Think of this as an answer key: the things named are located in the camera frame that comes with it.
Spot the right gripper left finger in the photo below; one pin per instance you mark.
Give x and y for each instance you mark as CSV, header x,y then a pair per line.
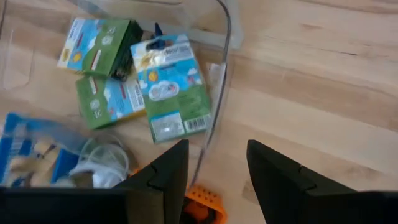
x,y
171,180

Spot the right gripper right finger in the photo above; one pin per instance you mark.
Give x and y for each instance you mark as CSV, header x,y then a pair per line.
x,y
280,180

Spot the orange plastic basket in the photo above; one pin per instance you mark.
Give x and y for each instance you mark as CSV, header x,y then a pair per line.
x,y
205,199

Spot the green crayon box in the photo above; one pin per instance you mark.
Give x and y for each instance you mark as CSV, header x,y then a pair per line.
x,y
109,105
174,93
93,49

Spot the blue plastic basket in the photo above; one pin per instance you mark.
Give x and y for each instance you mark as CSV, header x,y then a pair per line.
x,y
66,161

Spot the clear plastic bin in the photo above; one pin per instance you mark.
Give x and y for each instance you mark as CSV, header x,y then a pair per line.
x,y
222,77

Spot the tan rubber band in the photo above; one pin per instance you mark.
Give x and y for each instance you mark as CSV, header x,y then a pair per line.
x,y
46,147
21,174

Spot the clear cup with white lid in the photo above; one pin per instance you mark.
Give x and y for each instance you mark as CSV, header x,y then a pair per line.
x,y
102,168

